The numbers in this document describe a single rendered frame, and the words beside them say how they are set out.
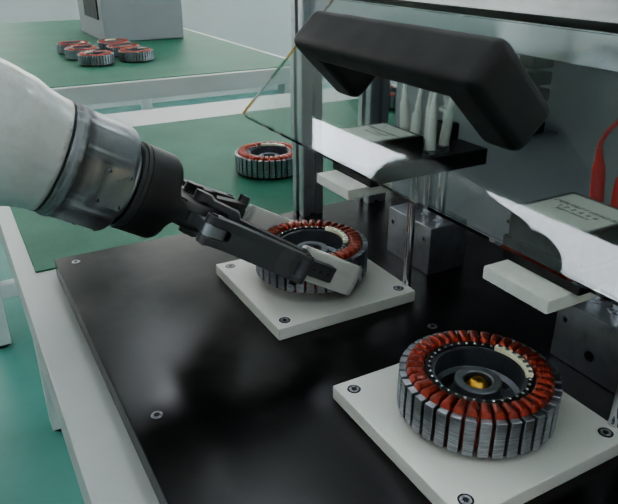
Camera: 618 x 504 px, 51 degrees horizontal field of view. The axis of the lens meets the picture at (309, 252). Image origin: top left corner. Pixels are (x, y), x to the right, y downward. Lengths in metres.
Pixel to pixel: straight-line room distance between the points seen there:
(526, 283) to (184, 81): 1.61
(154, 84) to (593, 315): 1.57
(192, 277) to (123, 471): 0.26
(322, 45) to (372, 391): 0.31
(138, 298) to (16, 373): 1.39
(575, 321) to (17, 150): 0.44
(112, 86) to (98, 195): 1.42
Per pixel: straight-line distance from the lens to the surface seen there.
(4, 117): 0.48
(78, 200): 0.51
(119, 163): 0.51
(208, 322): 0.62
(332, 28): 0.26
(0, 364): 2.10
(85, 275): 0.74
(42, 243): 0.89
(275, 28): 5.60
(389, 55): 0.23
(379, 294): 0.64
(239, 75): 2.04
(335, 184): 0.63
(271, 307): 0.61
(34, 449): 1.76
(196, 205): 0.54
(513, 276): 0.47
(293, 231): 0.68
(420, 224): 0.70
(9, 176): 0.49
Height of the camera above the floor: 1.09
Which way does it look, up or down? 25 degrees down
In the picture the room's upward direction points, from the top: straight up
